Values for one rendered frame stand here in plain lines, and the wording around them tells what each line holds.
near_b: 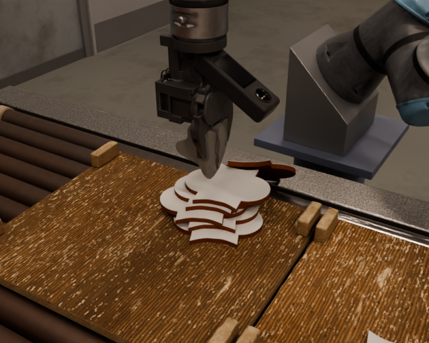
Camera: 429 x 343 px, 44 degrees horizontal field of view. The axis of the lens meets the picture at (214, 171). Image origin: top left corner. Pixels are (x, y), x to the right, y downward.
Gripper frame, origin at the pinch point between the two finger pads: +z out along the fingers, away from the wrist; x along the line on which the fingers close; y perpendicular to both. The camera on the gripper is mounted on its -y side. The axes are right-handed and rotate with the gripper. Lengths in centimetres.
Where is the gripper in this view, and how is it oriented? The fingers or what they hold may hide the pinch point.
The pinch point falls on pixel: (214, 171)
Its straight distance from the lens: 78.7
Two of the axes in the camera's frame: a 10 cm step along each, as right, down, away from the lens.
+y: -8.6, -2.6, 4.5
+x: -5.2, 4.5, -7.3
